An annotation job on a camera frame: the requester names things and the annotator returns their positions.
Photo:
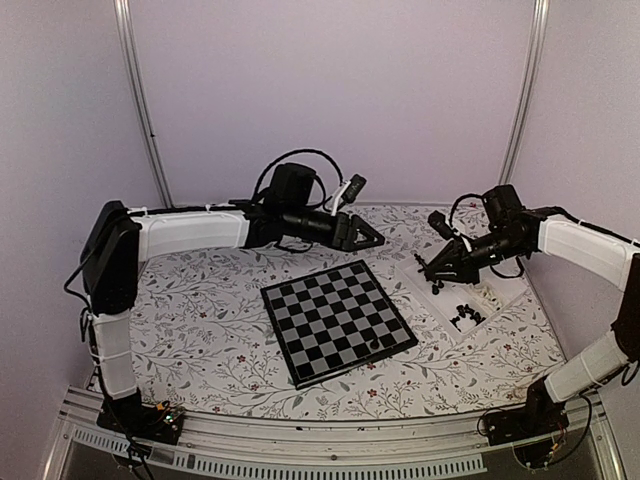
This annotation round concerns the front aluminium rail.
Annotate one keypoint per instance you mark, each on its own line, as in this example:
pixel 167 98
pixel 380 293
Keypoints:
pixel 227 447

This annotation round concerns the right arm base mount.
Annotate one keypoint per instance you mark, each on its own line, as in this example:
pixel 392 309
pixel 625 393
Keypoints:
pixel 520 425

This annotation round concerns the right aluminium frame post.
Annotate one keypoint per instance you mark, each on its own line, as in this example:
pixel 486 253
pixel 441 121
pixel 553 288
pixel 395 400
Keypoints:
pixel 533 58

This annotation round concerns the black and grey chessboard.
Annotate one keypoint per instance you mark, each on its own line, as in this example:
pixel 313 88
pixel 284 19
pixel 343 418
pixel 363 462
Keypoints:
pixel 324 321

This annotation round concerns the left aluminium frame post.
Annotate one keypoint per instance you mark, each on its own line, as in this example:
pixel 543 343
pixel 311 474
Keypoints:
pixel 124 23

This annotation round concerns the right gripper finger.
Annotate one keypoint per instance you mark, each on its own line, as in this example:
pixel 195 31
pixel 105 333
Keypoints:
pixel 450 257
pixel 464 276

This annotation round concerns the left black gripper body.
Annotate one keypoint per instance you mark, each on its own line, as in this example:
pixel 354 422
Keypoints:
pixel 300 229

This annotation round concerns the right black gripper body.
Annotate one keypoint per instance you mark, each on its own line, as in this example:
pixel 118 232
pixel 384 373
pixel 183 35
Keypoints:
pixel 503 249

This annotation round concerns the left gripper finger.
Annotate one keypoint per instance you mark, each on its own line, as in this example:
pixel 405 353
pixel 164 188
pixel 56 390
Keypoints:
pixel 361 244
pixel 360 230

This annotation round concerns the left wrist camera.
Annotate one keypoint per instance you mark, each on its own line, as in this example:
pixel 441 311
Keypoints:
pixel 345 194

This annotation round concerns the aluminium frame post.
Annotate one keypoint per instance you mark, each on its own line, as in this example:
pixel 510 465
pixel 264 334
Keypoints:
pixel 533 58
pixel 124 23

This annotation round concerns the white plastic compartment tray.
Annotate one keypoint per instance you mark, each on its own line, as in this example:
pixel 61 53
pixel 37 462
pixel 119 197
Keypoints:
pixel 443 306

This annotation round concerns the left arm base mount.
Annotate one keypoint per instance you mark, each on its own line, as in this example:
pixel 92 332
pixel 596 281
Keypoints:
pixel 140 421

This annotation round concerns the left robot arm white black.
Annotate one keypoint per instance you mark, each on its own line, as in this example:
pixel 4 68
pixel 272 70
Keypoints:
pixel 124 238

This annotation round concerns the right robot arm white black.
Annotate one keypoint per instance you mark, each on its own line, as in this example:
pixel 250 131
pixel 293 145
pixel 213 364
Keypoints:
pixel 614 261

